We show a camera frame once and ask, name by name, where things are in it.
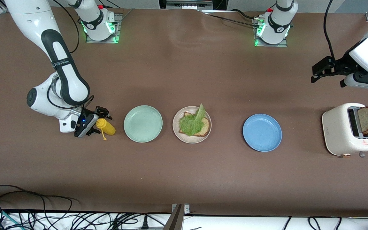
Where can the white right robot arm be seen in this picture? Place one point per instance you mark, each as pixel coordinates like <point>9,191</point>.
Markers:
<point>62,73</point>

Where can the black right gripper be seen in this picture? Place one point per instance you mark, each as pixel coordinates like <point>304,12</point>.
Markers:
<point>91,112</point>

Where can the green lettuce leaf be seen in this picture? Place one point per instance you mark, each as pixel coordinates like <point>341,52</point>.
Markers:
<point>190,124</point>

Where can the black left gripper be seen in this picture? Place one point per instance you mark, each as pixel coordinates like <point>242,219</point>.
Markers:
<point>341,63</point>

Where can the yellow mustard squeeze bottle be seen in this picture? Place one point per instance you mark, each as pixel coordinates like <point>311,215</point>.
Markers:
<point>109,127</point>

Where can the mint green plate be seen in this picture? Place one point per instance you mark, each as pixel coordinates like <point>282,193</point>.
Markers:
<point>143,124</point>

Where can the black power plug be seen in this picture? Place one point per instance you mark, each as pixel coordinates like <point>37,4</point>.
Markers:
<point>145,222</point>

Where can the aluminium frame piece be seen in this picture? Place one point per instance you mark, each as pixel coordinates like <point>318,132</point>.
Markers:
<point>187,4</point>

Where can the light brown bread slice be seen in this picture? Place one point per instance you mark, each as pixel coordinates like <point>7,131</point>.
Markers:
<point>205,126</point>

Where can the white two-slot toaster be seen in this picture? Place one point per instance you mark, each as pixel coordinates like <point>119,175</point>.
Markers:
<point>339,131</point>

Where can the blue plate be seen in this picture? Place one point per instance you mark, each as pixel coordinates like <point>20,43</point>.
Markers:
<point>262,132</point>

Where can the aluminium bracket post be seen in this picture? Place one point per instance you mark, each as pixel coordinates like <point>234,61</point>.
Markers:
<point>177,220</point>

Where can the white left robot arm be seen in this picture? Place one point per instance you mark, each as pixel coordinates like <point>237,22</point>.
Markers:
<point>276,28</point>

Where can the beige plate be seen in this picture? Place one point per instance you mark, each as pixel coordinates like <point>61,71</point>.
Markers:
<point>188,140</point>

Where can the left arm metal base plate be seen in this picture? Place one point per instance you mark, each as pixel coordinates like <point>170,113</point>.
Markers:
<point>268,45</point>

